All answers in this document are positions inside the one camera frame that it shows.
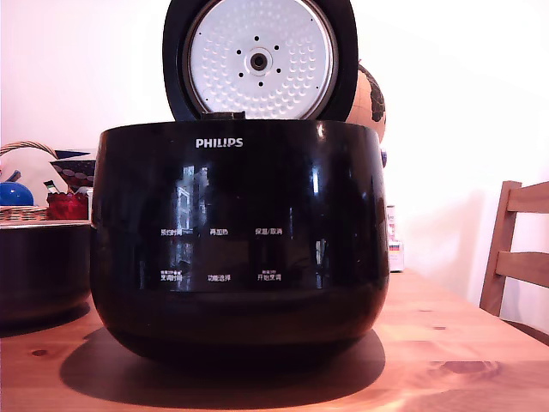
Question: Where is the cork globe with pins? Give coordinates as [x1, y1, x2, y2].
[345, 61, 388, 143]

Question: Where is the white printed carton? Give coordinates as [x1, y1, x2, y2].
[385, 204, 406, 274]

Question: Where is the black Philips rice cooker body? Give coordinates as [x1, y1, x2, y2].
[89, 118, 390, 371]

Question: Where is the wicker basket with handle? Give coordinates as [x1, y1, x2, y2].
[0, 140, 60, 222]

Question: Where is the blue round ball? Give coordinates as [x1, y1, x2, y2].
[0, 181, 35, 208]

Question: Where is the black inner cooking pot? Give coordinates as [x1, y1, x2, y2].
[0, 220, 94, 330]

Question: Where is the patterned blue white bowl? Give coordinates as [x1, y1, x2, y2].
[48, 148, 98, 189]

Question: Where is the wooden chair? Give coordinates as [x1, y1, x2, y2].
[479, 179, 549, 345]

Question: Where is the red scalloped container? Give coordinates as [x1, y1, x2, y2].
[45, 191, 89, 221]

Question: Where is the black rice cooker lid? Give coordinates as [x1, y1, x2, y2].
[161, 0, 359, 124]

